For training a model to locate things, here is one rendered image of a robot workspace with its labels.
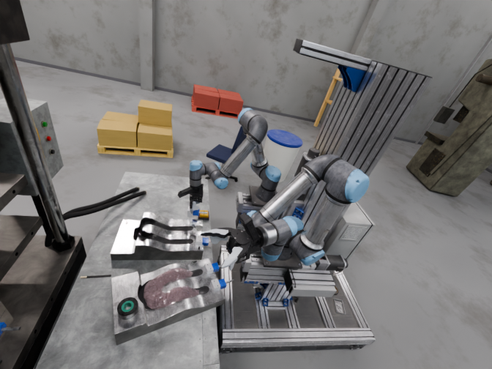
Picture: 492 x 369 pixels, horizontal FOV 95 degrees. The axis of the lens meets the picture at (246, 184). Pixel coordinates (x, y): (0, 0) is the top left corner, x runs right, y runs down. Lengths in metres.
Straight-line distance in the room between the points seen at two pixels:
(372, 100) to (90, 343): 1.58
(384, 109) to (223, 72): 6.34
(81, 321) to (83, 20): 7.22
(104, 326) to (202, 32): 6.73
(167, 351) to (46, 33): 7.89
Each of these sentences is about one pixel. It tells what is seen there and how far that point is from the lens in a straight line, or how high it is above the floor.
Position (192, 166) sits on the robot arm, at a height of 1.28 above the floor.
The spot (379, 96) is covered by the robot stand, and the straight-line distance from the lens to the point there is 1.17.
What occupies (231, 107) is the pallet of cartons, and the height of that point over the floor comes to 0.28.
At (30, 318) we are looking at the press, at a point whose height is 0.78.
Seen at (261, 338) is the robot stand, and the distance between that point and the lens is 2.01.
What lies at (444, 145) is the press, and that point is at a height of 0.95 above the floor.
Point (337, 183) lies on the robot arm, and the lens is 0.93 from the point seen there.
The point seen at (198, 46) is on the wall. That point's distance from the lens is 7.22.
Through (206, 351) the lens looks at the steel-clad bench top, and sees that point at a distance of 1.28.
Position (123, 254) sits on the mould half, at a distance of 1.48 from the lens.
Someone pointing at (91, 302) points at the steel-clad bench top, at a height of 0.80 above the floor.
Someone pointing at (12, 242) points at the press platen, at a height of 1.04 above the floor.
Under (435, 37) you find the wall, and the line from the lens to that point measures 9.50.
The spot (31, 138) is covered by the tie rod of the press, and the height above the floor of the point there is 1.47.
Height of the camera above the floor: 2.01
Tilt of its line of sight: 34 degrees down
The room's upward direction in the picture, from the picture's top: 16 degrees clockwise
